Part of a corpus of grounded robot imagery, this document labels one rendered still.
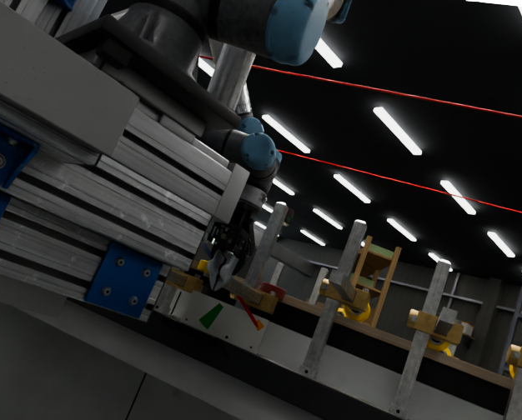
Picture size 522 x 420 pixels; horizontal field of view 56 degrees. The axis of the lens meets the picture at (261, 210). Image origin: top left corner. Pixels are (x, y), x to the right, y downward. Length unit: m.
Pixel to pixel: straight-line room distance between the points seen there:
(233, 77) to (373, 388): 1.00
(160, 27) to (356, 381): 1.21
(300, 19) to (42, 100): 0.37
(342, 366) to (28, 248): 1.14
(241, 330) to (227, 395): 0.18
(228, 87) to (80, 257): 0.56
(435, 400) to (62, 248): 1.20
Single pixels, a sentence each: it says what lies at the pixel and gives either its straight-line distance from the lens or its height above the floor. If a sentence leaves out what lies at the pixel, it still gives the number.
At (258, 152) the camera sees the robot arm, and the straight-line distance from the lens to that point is 1.04.
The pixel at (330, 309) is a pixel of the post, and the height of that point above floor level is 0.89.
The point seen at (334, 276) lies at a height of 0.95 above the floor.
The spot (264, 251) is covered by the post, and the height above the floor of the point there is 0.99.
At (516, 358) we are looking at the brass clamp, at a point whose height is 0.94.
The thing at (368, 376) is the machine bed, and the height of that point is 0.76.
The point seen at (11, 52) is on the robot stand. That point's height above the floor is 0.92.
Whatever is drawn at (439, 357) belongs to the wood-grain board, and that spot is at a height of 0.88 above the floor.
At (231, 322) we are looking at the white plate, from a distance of 1.46.
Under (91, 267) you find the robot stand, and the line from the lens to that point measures 0.70.
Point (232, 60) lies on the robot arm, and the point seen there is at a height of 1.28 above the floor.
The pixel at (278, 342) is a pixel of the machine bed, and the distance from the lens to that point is 1.64.
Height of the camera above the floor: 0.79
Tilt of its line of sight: 12 degrees up
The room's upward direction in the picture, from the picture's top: 22 degrees clockwise
